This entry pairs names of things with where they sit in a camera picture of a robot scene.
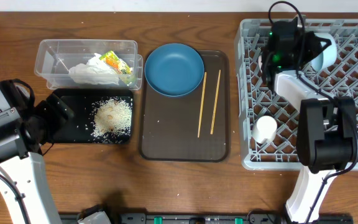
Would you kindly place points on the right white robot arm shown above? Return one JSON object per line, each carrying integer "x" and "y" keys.
{"x": 326, "y": 139}

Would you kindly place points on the dark blue plate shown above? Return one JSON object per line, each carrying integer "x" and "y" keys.
{"x": 174, "y": 69}

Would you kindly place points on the clear plastic bin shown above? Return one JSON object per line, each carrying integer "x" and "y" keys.
{"x": 56, "y": 56}

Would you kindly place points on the light blue bowl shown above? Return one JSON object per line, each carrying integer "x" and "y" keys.
{"x": 328, "y": 56}

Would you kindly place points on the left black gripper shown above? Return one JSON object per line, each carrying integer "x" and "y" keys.
{"x": 58, "y": 114}

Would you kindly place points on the white cup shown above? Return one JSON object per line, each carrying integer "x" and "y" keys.
{"x": 264, "y": 130}

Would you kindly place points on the rice food waste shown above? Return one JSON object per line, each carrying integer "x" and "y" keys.
{"x": 111, "y": 120}

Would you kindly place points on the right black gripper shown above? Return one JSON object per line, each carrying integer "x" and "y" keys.
{"x": 307, "y": 39}

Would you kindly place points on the yellow green snack wrapper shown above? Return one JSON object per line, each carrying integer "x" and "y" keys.
{"x": 118, "y": 64}

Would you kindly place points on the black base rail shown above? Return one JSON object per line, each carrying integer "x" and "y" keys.
{"x": 101, "y": 214}

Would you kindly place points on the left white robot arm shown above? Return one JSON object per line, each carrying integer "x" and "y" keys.
{"x": 24, "y": 128}

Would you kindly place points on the white tissue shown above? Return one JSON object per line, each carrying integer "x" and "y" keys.
{"x": 94, "y": 72}

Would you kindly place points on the grey dishwasher rack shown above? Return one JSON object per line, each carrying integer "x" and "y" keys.
{"x": 256, "y": 100}

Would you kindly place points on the dark brown tray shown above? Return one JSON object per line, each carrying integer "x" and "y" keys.
{"x": 169, "y": 125}

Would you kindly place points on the black plastic bin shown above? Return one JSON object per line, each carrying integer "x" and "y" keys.
{"x": 79, "y": 128}

